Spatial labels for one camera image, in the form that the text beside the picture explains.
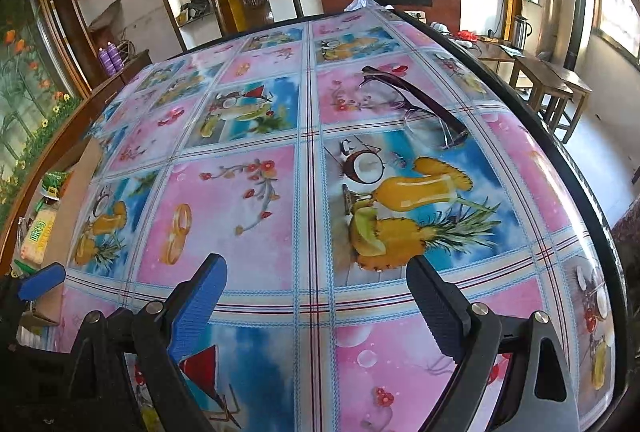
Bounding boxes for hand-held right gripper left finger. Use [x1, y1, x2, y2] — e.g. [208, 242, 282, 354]
[65, 253, 228, 432]

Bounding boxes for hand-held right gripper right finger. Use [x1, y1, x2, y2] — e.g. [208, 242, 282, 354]
[406, 256, 581, 432]

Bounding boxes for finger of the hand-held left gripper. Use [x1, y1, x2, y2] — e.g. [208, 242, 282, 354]
[0, 262, 67, 348]

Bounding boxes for yellow cracker pack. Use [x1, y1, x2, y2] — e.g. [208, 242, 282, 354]
[20, 206, 57, 266]

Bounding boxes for cardboard box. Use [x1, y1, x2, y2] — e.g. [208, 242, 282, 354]
[0, 137, 103, 329]

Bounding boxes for large green snack packet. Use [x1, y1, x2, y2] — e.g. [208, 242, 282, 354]
[41, 171, 72, 201]

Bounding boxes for dark-framed eyeglasses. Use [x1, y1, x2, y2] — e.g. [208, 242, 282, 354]
[360, 65, 471, 151]

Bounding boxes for wooden sideboard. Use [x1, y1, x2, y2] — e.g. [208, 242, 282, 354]
[0, 50, 154, 263]

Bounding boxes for wooden stools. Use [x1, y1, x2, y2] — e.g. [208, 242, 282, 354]
[510, 55, 594, 144]

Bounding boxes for low wooden table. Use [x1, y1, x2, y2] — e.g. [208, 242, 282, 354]
[470, 37, 527, 64]

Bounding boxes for brown carton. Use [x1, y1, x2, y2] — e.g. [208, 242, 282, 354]
[89, 0, 124, 31]

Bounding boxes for steel electric kettle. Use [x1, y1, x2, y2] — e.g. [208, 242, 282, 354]
[512, 15, 534, 52]

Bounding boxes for dark shoes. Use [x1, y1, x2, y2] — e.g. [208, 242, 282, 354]
[177, 0, 212, 24]

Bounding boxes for white tower air conditioner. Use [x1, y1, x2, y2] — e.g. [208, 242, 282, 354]
[560, 0, 597, 72]

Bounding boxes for flower wall mural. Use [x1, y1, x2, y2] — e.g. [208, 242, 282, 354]
[0, 0, 84, 224]

